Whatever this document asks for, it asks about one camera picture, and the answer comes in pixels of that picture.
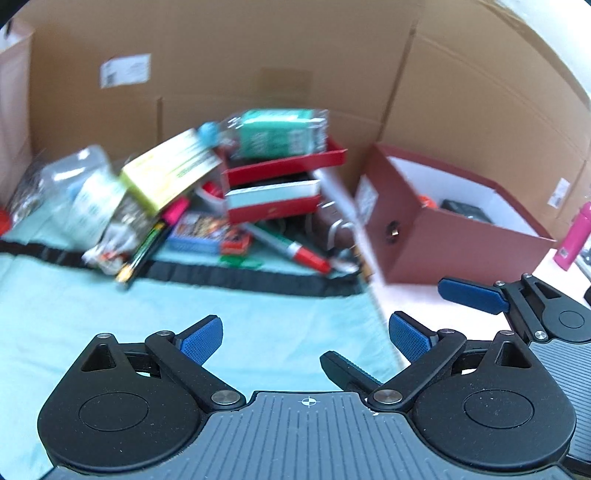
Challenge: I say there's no green plastic tag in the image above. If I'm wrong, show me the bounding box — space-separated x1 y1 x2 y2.
219 256 262 270

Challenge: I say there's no plastic bottle green label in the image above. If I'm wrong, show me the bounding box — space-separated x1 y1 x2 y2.
198 108 330 158

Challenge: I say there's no yellow-green carton box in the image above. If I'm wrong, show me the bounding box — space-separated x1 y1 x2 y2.
120 128 223 216

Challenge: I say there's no teal cloth mat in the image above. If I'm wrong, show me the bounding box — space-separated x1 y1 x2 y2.
0 210 402 479

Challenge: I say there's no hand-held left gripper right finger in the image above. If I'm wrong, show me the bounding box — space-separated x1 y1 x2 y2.
367 311 539 412

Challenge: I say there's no red gift box lid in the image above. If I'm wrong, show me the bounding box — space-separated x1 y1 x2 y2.
219 136 348 188

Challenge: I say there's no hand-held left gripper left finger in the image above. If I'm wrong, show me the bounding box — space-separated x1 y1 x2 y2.
70 315 247 413

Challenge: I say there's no white drawstring pouch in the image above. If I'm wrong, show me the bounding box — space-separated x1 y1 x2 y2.
82 225 136 276

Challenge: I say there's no maroon cardboard box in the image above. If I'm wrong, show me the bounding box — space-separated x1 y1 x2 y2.
353 143 558 285

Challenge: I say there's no brown cardboard backdrop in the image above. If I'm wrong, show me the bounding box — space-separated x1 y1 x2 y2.
0 0 591 259

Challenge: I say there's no white bowl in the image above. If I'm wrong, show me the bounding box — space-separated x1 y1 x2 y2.
196 180 230 211

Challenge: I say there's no white shipping label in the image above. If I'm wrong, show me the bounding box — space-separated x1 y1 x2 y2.
549 177 571 208
100 54 153 88

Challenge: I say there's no pink paper shopping bag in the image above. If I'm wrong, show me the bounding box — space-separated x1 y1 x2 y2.
0 18 36 200

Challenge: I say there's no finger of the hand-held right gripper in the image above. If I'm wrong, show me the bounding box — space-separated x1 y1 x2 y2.
438 273 563 343
320 350 384 393

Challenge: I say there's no black object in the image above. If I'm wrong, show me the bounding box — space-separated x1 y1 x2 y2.
438 198 495 225

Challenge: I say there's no red card box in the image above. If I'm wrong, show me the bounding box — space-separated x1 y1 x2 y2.
220 226 253 257

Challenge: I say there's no red and white marker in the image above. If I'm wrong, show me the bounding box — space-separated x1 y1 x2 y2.
244 222 334 274

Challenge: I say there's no clear packet of dried bits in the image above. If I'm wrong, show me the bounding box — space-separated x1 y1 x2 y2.
111 194 158 241

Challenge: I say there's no pink chalk marker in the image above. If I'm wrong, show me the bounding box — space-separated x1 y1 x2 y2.
115 196 191 284

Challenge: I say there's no patterned tape roll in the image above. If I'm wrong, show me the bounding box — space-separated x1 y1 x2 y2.
68 174 129 246

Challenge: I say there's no blue card box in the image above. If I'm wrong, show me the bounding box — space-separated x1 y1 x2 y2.
165 211 232 255

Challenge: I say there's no magenta water bottle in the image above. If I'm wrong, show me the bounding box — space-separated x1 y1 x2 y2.
553 201 591 271

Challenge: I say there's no pink blanket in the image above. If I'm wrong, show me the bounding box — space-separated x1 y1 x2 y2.
367 247 591 370

